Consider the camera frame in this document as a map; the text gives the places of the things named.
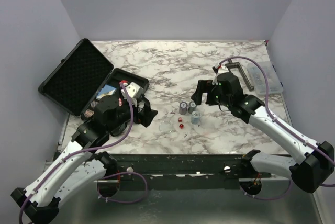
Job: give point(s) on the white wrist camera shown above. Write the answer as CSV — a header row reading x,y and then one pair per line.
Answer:
x,y
218,69
134,91

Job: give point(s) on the black foam-lined poker case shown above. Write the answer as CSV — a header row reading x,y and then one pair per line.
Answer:
x,y
76,81

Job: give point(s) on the clear round dealer button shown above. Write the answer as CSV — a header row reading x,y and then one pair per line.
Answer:
x,y
166,127

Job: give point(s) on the orange blue chip stack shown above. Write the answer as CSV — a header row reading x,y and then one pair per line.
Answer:
x,y
94,103

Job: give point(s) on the blue playing card deck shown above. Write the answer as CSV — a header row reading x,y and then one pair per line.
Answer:
x,y
105,91

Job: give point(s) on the light blue poker chip stack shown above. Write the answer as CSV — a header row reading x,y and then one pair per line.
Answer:
x,y
195,116

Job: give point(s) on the dark metal handle bracket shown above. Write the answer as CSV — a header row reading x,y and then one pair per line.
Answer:
x,y
236,65

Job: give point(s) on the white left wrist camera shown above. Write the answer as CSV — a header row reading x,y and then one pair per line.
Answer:
x,y
134,91

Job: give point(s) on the purple grey poker chip stack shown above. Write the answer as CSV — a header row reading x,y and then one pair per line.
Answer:
x,y
183,107

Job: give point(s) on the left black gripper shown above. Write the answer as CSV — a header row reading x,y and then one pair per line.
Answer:
x,y
145,119

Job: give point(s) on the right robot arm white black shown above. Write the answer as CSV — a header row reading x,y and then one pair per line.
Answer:
x,y
309,163

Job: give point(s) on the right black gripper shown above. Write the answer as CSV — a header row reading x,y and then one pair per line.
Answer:
x,y
203,86

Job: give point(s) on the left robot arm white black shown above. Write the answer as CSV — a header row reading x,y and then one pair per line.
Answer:
x,y
83,159

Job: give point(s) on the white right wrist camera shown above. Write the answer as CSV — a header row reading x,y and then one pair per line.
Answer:
x,y
218,69

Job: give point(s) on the pink black chip stack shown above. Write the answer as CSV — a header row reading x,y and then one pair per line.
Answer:
x,y
88,113

